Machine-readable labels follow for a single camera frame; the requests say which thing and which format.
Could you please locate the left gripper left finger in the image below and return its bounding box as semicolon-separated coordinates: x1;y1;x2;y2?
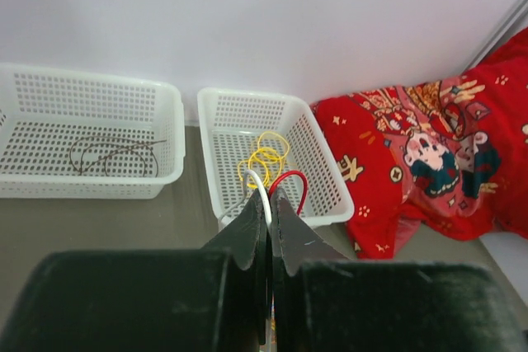
202;192;268;346

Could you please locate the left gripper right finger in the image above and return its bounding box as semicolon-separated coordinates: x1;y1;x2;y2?
271;187;348;351

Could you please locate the white thin cable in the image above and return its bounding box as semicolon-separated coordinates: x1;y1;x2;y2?
218;169;273;229

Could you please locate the thin yellow wire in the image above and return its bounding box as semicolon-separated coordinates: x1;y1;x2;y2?
237;131;290;188

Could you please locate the thin red wire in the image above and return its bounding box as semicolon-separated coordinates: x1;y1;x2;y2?
268;170;309;216

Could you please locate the thin dark brown wire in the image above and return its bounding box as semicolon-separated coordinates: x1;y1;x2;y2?
68;135;168;178

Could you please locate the right white plastic basket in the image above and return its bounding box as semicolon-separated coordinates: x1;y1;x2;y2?
197;87;354;228

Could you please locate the white plastic basket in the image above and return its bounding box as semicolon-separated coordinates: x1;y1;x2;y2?
1;63;186;199
197;87;354;228

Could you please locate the red patterned pillow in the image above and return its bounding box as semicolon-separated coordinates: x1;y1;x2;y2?
311;31;527;260

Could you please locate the left white plastic basket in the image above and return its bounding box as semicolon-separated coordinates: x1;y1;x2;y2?
1;63;186;199

